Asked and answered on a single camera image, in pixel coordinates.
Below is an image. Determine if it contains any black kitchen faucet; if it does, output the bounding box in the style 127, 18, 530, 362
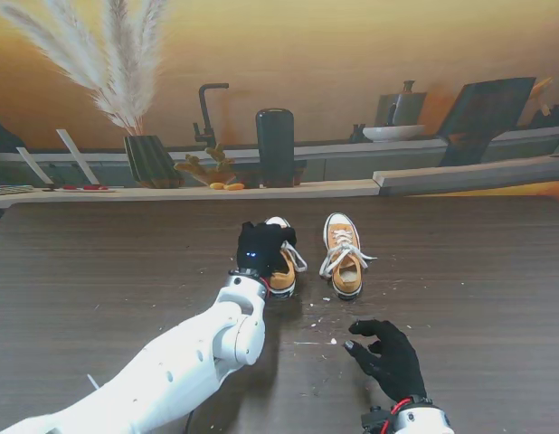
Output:
192, 82, 231, 148

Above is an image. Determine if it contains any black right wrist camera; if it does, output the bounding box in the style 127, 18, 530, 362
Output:
360, 405, 393, 433

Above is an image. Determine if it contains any white shoelace of handled sneaker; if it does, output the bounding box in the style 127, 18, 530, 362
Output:
318, 229, 379, 279

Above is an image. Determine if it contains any long white slanted slat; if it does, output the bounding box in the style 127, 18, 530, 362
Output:
55, 128, 101, 186

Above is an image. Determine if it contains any yellow sneaker with spread lace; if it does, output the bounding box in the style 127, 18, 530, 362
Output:
263, 216, 298, 301

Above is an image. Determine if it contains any dark ribbed vase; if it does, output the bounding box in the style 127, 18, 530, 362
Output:
123, 134, 184, 190

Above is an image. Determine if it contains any dark slanted board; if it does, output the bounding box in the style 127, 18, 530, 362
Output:
437, 76, 538, 167

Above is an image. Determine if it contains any white bowl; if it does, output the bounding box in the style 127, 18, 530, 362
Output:
361, 124, 426, 144

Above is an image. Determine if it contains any red right wrist cable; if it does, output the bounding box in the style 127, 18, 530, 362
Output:
381, 400, 412, 434

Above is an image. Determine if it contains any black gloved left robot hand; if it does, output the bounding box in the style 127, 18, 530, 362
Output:
236, 221, 298, 282

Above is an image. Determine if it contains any grey shelf plank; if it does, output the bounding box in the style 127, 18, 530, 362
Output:
372, 156, 559, 198

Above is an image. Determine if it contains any light wooden shelf plank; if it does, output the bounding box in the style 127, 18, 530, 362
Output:
0, 179, 381, 209

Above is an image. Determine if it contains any white pampas grass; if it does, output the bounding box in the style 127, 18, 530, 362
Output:
0, 0, 172, 137

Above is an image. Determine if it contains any short white slanted slat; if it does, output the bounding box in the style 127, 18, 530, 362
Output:
15, 146, 54, 190

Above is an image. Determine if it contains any grey metal kettle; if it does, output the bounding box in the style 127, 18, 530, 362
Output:
374, 80, 428, 128

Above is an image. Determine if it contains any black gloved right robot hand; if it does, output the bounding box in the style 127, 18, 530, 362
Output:
342, 319, 429, 404

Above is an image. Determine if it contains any black cylindrical canister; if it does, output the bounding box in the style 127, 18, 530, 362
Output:
254, 108, 296, 189

